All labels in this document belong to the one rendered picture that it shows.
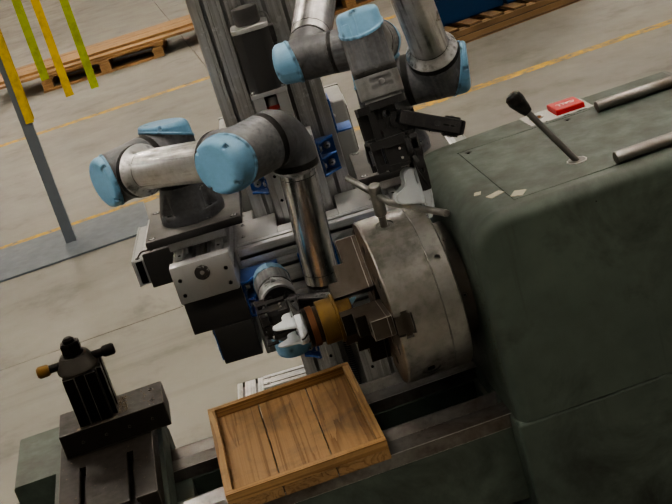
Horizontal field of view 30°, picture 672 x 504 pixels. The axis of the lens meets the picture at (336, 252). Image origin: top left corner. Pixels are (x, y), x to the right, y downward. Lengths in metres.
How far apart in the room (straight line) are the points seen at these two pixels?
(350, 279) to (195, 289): 0.54
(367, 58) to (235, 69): 0.94
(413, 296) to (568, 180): 0.33
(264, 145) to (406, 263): 0.40
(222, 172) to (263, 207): 0.65
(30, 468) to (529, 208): 1.11
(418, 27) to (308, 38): 0.51
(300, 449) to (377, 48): 0.76
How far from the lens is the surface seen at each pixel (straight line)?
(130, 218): 7.27
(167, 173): 2.59
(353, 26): 2.07
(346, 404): 2.45
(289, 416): 2.47
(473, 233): 2.13
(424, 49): 2.71
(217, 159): 2.40
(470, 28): 9.07
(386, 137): 2.08
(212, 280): 2.76
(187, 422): 4.66
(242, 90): 2.97
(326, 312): 2.29
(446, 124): 2.09
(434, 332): 2.21
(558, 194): 2.14
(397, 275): 2.19
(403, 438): 2.32
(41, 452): 2.62
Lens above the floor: 1.99
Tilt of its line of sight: 20 degrees down
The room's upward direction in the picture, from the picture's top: 17 degrees counter-clockwise
